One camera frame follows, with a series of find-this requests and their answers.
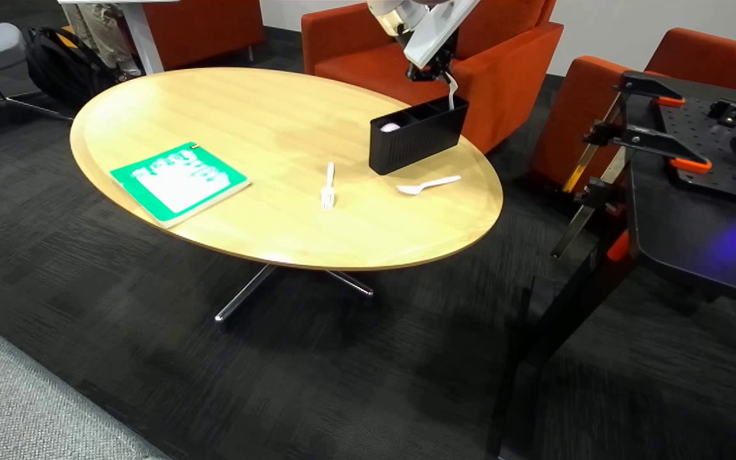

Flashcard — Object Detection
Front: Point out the orange armchair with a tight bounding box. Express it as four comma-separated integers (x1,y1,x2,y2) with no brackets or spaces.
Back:
300,0,568,157
527,26,736,190

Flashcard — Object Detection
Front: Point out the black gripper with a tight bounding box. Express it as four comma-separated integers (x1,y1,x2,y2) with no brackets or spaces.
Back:
393,24,462,88

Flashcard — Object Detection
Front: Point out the black cutlery caddy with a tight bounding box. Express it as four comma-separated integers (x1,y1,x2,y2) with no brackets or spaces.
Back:
369,95,471,176

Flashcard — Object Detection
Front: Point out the white desk leg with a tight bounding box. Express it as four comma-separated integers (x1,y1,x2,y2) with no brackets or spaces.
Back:
117,0,169,78

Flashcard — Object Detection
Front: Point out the black backpack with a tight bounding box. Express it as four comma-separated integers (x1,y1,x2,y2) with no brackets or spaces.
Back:
24,24,123,111

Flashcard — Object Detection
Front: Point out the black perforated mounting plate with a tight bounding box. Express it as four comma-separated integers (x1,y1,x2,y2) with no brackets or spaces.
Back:
661,89,736,208

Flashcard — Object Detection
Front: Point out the chrome table base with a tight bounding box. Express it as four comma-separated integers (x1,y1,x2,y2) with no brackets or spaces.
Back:
213,263,379,328

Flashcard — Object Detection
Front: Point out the orange sofa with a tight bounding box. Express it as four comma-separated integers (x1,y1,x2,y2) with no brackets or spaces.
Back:
142,0,266,72

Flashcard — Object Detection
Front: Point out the black clamp orange handle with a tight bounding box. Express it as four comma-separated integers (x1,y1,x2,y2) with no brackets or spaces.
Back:
560,69,688,198
553,124,716,263

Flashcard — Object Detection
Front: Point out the green sheet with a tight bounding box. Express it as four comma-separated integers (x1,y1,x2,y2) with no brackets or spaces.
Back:
109,140,252,228

